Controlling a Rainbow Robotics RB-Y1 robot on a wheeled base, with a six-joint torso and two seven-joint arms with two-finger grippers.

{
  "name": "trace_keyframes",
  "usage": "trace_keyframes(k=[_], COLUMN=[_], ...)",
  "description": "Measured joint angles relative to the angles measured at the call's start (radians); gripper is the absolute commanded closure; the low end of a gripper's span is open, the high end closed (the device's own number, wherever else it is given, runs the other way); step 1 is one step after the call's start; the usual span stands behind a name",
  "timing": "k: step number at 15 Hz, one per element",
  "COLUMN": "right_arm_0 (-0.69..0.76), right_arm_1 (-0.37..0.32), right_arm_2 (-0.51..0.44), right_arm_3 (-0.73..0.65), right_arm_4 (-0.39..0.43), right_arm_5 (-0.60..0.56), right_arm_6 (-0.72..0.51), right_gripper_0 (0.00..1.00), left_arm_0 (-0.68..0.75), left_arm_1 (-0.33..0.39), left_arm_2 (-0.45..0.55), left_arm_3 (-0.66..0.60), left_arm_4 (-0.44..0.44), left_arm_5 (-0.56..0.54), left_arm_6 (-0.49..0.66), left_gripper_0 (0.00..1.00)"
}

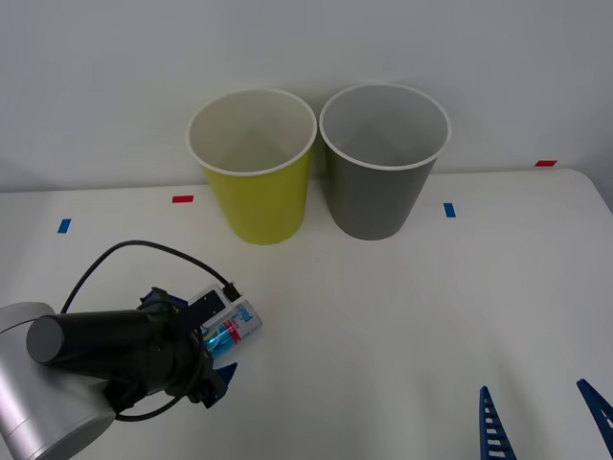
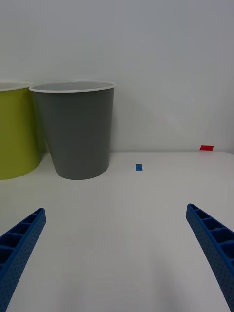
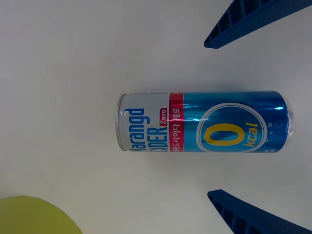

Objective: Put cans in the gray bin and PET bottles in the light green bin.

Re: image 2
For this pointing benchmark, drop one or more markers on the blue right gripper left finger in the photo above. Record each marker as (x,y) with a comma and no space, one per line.
(17,253)

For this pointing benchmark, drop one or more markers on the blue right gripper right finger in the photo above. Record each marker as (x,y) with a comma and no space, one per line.
(214,243)

